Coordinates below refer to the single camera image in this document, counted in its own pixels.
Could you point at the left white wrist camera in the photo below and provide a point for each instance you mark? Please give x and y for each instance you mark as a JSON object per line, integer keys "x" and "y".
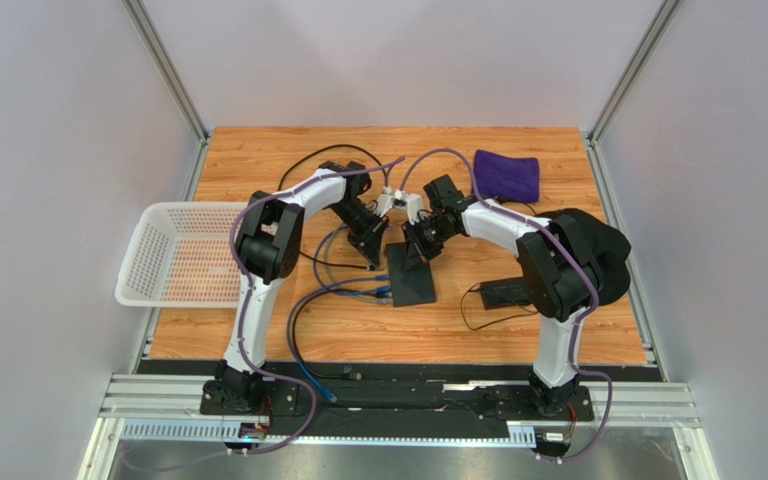
{"x": 388, "y": 200}

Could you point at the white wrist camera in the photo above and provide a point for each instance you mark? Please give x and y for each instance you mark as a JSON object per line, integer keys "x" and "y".
{"x": 412, "y": 204}
{"x": 388, "y": 200}

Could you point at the black round cap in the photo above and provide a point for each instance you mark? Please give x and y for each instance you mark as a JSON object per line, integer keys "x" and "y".
{"x": 611, "y": 249}

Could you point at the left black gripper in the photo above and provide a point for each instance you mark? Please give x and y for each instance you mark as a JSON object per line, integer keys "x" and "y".
{"x": 369, "y": 241}

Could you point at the black power adapter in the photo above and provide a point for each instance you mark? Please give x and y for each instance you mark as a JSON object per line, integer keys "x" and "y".
{"x": 503, "y": 293}

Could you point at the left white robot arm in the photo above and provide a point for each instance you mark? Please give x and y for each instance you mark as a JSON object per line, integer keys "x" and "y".
{"x": 265, "y": 245}

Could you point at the aluminium frame rail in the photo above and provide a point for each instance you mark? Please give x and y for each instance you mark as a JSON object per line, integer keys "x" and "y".
{"x": 166, "y": 408}

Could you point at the white plastic basket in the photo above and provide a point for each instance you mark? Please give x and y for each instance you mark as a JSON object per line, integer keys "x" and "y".
{"x": 179, "y": 257}

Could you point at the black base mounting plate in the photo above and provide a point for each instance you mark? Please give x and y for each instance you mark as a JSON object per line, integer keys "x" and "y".
{"x": 400, "y": 402}

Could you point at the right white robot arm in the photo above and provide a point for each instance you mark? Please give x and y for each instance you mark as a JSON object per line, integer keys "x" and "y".
{"x": 558, "y": 271}

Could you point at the purple cloth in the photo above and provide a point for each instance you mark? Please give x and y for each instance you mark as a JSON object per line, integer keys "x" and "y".
{"x": 516, "y": 179}

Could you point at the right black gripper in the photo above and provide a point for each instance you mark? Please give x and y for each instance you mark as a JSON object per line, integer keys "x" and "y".
{"x": 418, "y": 237}

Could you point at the black network switch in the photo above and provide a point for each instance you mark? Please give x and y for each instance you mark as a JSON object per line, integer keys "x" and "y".
{"x": 410, "y": 286}

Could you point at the black cable teal plug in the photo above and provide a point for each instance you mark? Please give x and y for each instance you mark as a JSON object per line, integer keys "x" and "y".
{"x": 313, "y": 259}

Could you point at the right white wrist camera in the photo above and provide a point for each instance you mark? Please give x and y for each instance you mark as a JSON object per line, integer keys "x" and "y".
{"x": 412, "y": 204}

